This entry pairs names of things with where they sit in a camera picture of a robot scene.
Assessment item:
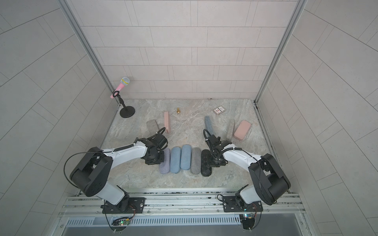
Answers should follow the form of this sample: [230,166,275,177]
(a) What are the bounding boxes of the purple fabric glasses case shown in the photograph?
[159,148,170,174]

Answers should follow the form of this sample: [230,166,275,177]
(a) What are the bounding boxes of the circuit board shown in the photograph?
[239,213,256,231]
[112,217,132,227]

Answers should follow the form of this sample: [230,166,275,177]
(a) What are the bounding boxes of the left circuit board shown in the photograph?
[112,217,132,227]

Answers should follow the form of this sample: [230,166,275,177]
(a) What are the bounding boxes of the small pink card box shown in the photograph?
[213,106,226,116]

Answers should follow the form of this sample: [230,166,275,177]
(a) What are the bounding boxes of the pink toy microphone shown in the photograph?
[110,77,130,99]

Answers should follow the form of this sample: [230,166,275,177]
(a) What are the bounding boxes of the blue case pink glasses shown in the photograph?
[180,145,192,170]

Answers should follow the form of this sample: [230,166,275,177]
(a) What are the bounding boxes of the beige glasses case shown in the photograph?
[190,147,201,175]

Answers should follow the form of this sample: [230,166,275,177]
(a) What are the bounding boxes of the aluminium rail frame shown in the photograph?
[49,188,315,236]

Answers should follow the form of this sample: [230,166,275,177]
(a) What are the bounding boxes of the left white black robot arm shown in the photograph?
[64,127,168,207]

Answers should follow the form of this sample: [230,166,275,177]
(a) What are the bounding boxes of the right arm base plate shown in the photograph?
[217,194,263,213]

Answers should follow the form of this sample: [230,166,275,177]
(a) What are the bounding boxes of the teal folding glasses case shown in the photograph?
[226,120,235,141]

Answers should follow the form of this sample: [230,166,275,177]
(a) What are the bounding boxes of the tan blue glasses case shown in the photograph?
[170,147,181,174]

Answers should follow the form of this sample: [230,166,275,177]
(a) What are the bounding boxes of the right circuit board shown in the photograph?
[239,213,256,231]

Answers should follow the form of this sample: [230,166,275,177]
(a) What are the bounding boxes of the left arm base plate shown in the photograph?
[101,197,146,214]

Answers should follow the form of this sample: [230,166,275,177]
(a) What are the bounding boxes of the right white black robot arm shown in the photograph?
[203,129,291,209]

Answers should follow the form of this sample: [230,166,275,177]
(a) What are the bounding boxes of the black microphone stand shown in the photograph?
[112,90,135,118]

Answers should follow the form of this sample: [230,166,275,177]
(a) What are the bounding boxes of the black tan case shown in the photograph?
[201,149,212,177]

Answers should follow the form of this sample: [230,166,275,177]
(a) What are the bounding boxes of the pink grey case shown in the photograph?
[164,111,171,133]

